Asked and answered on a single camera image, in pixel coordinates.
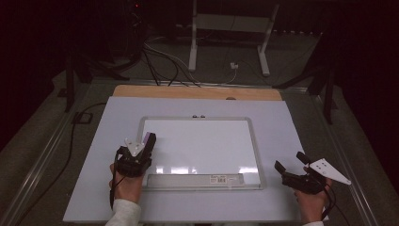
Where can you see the grey-framed whiteboard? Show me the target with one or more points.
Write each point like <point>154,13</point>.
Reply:
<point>204,147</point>

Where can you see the white metal stand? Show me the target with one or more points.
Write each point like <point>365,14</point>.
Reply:
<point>232,23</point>

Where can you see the white plug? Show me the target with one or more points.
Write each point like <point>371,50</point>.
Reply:
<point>234,65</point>

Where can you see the black floor socket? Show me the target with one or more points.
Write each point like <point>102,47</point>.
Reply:
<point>82,117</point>

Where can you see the purple whiteboard eraser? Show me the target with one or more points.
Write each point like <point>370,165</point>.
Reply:
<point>146,137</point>

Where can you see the black tripod stand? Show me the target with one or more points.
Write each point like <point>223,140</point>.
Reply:
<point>69,81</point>
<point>327,91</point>

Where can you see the person's right hand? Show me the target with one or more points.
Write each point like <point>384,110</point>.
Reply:
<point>312,204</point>

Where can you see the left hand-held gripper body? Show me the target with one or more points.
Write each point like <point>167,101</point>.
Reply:
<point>133,157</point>

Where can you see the person's left hand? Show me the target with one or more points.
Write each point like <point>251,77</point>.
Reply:
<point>127,186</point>

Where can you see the white table cover sheet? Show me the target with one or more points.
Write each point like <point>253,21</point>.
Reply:
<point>119,113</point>

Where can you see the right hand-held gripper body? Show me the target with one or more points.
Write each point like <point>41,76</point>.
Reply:
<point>313,179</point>

